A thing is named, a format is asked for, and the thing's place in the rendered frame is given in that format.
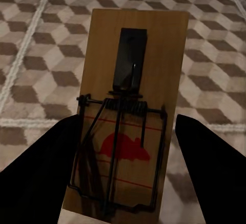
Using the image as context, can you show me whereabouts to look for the mousetrap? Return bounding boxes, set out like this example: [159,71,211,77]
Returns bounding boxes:
[62,8,190,224]

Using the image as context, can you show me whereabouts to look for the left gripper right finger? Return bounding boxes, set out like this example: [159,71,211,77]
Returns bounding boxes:
[175,114,246,224]

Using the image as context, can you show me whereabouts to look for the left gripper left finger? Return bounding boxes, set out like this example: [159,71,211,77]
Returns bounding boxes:
[0,114,81,224]

